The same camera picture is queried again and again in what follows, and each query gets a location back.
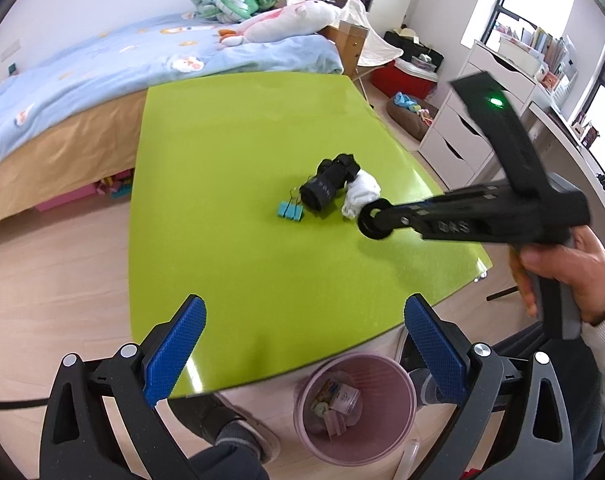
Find tan bed base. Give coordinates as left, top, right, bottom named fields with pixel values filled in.
left=0, top=105, right=150, bottom=231

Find row of books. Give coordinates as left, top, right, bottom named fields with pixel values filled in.
left=493, top=22, right=581, bottom=91

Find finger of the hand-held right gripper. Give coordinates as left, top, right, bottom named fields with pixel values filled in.
left=377, top=211, right=427, bottom=234
left=381, top=183, right=509, bottom=218

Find white desk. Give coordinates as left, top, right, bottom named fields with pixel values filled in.
left=527, top=101, right=605, bottom=241

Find person's right hand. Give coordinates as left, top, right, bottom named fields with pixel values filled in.
left=510, top=225, right=605, bottom=326

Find brown pet bed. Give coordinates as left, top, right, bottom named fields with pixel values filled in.
left=387, top=92, right=441, bottom=141

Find green plush toy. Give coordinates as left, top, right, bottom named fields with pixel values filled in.
left=190, top=0, right=278, bottom=23

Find wooden bed post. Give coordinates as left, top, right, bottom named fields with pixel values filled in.
left=317, top=21, right=371, bottom=78

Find white folding chair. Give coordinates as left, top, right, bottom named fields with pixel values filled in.
left=286, top=0, right=403, bottom=81

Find white crumpled sock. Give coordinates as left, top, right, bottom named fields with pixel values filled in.
left=341, top=170, right=382, bottom=220

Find pink plastic waste bin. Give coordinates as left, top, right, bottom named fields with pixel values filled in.
left=293, top=353, right=417, bottom=465

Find black rolled sock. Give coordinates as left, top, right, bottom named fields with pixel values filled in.
left=300, top=154, right=362, bottom=211

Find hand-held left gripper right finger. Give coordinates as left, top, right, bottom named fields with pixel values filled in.
left=405, top=294, right=596, bottom=480

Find red cooler box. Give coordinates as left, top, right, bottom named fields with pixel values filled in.
left=371, top=58, right=439, bottom=101

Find white and pink plush toy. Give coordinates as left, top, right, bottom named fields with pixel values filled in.
left=218, top=1, right=344, bottom=48

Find black bag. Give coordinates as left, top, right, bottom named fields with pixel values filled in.
left=384, top=30, right=444, bottom=66

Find colourful toy blocks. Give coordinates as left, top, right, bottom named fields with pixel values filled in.
left=97, top=170, right=133, bottom=201

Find white drawer cabinet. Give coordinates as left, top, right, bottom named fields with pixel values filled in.
left=419, top=40, right=538, bottom=191

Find bed with blue cover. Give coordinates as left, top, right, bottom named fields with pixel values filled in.
left=0, top=12, right=344, bottom=173

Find blue binder clip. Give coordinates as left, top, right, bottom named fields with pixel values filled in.
left=276, top=187, right=296, bottom=218
left=288, top=190, right=307, bottom=222

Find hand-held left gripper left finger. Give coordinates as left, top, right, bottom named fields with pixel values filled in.
left=40, top=294, right=207, bottom=480

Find person's left shoe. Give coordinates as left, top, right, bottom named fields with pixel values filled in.
left=170, top=392, right=278, bottom=466

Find pink box under bed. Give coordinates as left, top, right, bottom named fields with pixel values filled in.
left=35, top=182, right=100, bottom=212

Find person's shoe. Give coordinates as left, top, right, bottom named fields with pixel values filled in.
left=395, top=330, right=433, bottom=406
left=170, top=392, right=278, bottom=466

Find person's right shoe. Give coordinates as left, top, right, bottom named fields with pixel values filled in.
left=395, top=330, right=433, bottom=406

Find black tape ring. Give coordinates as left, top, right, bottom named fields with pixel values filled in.
left=357, top=199, right=396, bottom=240

